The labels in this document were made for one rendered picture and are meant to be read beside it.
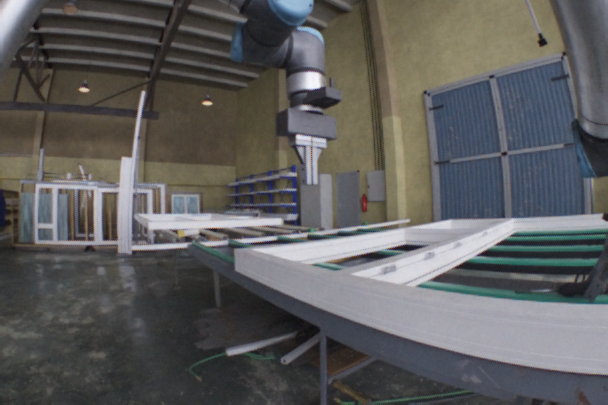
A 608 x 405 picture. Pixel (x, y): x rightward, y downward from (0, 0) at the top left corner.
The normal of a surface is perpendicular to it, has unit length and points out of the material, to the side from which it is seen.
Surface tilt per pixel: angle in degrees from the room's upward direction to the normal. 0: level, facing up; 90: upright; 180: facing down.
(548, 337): 90
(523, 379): 90
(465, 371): 90
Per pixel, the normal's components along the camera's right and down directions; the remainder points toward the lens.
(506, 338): -0.80, -0.04
